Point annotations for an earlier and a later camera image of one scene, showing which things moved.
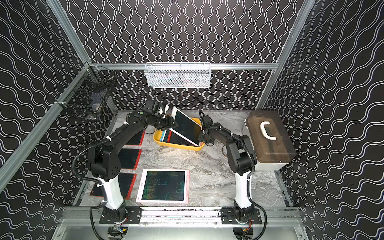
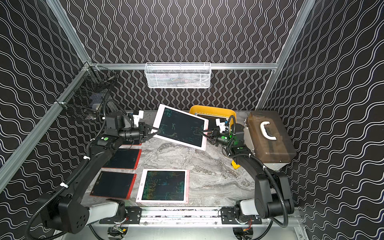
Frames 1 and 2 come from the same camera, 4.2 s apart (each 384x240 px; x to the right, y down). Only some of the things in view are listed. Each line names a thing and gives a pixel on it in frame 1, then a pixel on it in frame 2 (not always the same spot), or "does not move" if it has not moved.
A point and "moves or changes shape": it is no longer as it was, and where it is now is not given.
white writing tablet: (187, 127) moves or changes shape
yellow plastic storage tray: (158, 134) -> (214, 111)
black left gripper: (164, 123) -> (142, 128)
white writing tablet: (164, 186) does not move
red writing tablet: (127, 181) does not move
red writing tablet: (129, 158) does not move
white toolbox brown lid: (272, 147) does not move
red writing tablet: (137, 139) does not move
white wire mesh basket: (196, 75) does not move
